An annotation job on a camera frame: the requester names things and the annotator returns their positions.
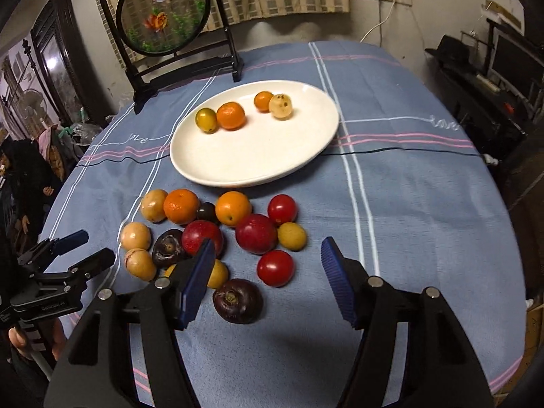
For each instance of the black hat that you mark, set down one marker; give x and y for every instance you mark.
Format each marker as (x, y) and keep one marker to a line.
(450, 49)

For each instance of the white oval plate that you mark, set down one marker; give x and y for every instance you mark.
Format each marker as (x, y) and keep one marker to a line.
(255, 148)

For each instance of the red cherry tomato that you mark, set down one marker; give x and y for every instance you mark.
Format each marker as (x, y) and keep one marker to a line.
(282, 209)
(275, 268)

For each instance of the smooth orange fruit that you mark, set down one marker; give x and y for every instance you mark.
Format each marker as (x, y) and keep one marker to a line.
(233, 208)

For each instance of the small white object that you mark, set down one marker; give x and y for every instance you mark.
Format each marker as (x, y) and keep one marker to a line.
(489, 160)

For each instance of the yellow-green tomato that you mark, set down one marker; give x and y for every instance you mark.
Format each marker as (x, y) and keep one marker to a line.
(207, 120)

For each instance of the pink cloth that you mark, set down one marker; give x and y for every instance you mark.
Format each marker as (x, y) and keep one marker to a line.
(49, 138)

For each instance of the round embroidered screen black stand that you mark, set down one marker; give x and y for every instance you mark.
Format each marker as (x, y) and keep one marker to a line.
(163, 17)

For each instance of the electric fan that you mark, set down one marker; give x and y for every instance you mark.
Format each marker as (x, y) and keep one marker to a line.
(32, 108)

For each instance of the red plum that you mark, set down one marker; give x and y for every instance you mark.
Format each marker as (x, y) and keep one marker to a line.
(194, 233)
(256, 233)

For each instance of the clear plastic bag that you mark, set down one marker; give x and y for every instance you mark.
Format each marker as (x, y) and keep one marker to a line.
(85, 131)

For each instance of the dark purple fruit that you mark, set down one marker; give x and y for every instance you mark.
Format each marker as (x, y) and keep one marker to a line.
(168, 248)
(238, 301)

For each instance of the yellow-green round fruit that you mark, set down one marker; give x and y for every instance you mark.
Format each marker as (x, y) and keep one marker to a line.
(292, 236)

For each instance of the beige spotted round fruit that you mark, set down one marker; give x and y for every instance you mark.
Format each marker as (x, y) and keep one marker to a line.
(281, 107)

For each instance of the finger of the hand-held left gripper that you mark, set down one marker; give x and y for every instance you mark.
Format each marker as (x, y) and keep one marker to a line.
(70, 240)
(91, 263)

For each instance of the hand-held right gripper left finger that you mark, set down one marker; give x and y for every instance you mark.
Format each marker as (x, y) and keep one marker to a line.
(196, 282)

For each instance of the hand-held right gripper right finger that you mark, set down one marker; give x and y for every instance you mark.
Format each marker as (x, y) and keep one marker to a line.
(338, 282)

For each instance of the person's left hand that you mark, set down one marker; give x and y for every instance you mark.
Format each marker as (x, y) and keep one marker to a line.
(58, 340)

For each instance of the blue striped tablecloth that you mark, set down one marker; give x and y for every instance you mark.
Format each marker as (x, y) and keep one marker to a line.
(403, 221)

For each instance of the small dark tomato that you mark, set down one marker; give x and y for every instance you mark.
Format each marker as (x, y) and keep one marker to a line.
(207, 212)

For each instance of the black monitor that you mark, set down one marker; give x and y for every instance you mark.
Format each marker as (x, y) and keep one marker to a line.
(514, 63)

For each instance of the dark clothes pile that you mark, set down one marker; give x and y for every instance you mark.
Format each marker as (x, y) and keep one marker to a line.
(25, 178)

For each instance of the small orange kumquat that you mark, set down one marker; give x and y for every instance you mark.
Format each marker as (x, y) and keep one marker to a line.
(262, 101)

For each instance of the black desk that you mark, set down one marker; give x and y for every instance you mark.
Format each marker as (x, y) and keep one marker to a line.
(467, 102)

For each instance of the dark framed picture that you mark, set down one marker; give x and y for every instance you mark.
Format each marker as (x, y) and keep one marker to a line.
(55, 63)

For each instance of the yellow-orange round fruit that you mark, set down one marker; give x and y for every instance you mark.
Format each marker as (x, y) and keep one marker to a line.
(218, 275)

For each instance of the orange mandarin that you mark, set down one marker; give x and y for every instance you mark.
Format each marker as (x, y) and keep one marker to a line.
(181, 206)
(230, 115)

